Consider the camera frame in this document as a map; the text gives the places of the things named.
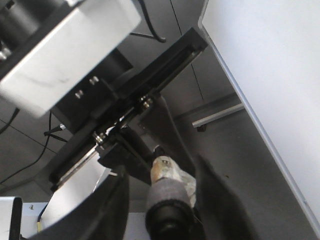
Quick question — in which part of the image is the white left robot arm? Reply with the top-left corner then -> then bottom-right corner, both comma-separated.
0,0 -> 207,240

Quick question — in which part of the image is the black cable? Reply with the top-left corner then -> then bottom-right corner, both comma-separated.
129,0 -> 167,43

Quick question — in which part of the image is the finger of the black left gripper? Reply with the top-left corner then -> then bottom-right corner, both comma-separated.
149,96 -> 196,177

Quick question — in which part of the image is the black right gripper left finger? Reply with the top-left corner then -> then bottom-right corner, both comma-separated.
29,165 -> 129,240

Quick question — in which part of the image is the taped black whiteboard marker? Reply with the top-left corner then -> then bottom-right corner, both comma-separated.
145,155 -> 197,240

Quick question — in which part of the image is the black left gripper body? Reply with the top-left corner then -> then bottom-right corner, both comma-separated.
48,28 -> 207,191

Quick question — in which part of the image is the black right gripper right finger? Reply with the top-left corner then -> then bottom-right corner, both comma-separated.
194,154 -> 258,240

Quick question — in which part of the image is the white whiteboard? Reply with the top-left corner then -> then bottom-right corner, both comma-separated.
198,0 -> 320,235

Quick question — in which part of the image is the grey metal stand bar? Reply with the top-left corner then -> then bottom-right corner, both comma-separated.
192,103 -> 245,132

